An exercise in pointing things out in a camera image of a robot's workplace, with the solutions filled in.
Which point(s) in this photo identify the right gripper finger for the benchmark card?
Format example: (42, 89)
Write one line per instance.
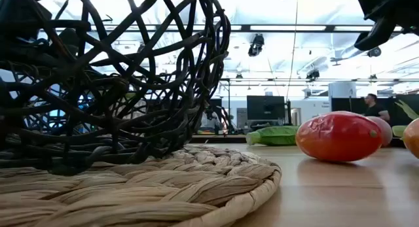
(376, 37)

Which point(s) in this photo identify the pink toy peach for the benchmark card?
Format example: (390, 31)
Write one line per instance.
(386, 132)

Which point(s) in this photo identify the red orange oval toy fruit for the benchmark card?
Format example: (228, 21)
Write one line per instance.
(338, 136)

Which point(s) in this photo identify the green white toy vegetable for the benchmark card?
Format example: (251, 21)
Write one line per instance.
(278, 135)

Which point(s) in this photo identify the dark wicker basket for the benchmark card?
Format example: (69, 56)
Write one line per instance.
(108, 89)

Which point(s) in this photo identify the white tall cabinet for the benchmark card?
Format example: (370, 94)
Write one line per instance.
(342, 89)

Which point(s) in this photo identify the person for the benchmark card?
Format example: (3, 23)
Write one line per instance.
(374, 110)

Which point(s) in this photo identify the green leafy toy vegetable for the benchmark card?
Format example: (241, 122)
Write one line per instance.
(398, 131)

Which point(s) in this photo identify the black computer monitor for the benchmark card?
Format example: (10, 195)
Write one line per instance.
(265, 107)

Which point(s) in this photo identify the woven straw round placemat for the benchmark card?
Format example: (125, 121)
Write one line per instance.
(163, 187)

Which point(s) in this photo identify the hanging black ceiling camera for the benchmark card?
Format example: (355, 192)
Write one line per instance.
(312, 74)
(374, 52)
(256, 44)

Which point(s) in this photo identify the black partition wall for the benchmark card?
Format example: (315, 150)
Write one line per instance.
(347, 106)

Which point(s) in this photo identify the black overhead frame rail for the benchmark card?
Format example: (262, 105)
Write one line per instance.
(245, 27)

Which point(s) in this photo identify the black table edge rail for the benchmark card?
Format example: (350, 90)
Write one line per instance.
(222, 139)

